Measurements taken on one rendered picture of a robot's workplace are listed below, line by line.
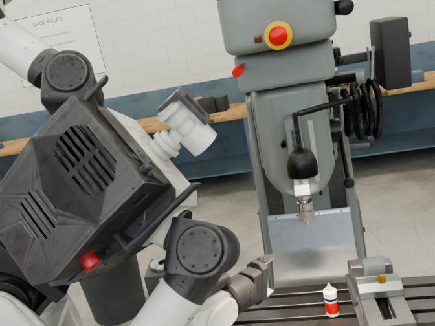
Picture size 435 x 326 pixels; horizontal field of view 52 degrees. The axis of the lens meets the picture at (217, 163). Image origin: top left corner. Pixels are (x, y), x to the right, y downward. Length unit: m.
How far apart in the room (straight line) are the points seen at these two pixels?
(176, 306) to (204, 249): 0.13
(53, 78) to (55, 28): 5.23
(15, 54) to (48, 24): 5.17
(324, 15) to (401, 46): 0.49
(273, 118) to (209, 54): 4.38
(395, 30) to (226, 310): 0.94
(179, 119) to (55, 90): 0.24
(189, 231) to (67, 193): 0.21
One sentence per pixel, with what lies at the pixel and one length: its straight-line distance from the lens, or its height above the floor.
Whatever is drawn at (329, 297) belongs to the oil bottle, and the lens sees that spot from 1.43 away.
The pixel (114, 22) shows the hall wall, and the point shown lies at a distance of 5.82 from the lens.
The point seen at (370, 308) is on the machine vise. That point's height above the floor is 0.97.
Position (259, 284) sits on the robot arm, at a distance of 1.21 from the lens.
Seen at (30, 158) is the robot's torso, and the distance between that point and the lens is 0.80.
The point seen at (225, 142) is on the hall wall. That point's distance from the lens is 5.69.
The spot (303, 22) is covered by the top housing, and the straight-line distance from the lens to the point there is 1.01.
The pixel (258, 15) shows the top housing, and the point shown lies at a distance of 1.01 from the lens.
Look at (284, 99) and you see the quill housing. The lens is 1.16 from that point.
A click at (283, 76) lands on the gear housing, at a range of 1.11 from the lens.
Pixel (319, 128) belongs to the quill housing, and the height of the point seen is 1.50.
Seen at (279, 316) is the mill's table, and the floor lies 0.90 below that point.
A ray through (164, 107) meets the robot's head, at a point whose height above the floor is 1.67.
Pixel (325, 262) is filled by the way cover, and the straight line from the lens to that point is 1.75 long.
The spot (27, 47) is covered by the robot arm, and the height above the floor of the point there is 1.84.
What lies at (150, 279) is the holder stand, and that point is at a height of 1.08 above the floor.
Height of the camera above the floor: 1.80
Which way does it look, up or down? 17 degrees down
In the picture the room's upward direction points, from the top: 11 degrees counter-clockwise
